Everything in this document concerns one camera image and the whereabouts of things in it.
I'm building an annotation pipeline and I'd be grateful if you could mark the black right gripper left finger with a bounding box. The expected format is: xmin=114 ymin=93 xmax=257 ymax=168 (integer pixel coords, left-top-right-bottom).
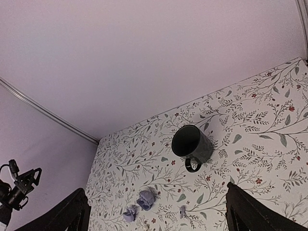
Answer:
xmin=18 ymin=188 xmax=91 ymax=231

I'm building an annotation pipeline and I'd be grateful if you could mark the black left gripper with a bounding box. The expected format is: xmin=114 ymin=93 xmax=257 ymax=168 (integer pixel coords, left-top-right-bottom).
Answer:
xmin=0 ymin=167 xmax=42 ymax=210

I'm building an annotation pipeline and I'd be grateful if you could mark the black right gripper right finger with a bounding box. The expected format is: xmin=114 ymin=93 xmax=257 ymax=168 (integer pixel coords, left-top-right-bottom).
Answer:
xmin=225 ymin=182 xmax=307 ymax=231

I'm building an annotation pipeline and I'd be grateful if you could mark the light purple round earbud case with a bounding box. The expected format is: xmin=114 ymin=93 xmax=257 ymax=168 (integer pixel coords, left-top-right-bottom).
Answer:
xmin=123 ymin=205 xmax=137 ymax=223

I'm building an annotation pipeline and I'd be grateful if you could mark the light purple stem earbud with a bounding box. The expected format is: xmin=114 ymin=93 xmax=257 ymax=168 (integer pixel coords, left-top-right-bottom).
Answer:
xmin=179 ymin=205 xmax=186 ymax=219

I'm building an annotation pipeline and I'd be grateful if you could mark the dark purple open earbud case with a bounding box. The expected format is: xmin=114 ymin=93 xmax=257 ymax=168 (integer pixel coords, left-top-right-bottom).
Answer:
xmin=137 ymin=190 xmax=155 ymax=211

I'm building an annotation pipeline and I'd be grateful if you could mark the floral patterned table mat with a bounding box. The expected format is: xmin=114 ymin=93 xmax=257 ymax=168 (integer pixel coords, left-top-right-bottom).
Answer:
xmin=86 ymin=58 xmax=308 ymax=231

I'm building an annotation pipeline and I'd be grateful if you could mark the dark grey ceramic mug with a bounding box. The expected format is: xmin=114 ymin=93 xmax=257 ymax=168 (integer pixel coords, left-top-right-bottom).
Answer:
xmin=171 ymin=125 xmax=214 ymax=173

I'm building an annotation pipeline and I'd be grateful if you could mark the left aluminium corner post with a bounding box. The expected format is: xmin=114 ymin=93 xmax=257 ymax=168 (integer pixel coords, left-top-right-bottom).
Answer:
xmin=0 ymin=77 xmax=99 ymax=145

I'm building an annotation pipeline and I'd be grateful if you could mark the aluminium corner post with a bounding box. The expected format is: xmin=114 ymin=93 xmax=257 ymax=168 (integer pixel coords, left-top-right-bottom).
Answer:
xmin=0 ymin=77 xmax=99 ymax=145
xmin=295 ymin=0 xmax=308 ymax=60

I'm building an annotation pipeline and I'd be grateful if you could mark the right aluminium corner post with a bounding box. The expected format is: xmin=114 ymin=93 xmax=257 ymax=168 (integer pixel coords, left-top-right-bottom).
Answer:
xmin=295 ymin=0 xmax=308 ymax=60

